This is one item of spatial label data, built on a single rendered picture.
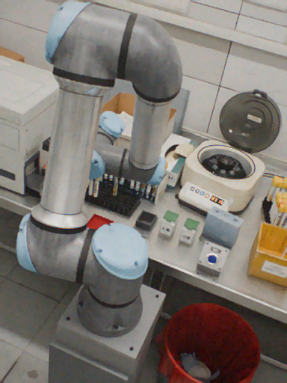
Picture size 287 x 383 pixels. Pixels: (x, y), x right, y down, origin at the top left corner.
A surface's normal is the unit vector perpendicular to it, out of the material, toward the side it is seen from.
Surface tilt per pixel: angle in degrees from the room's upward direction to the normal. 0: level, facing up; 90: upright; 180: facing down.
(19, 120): 89
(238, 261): 0
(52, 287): 0
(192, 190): 25
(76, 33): 64
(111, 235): 9
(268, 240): 90
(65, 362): 90
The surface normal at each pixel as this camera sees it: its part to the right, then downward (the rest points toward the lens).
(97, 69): 0.40, 0.37
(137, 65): 0.00, 0.70
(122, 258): 0.29, -0.70
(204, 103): -0.37, 0.53
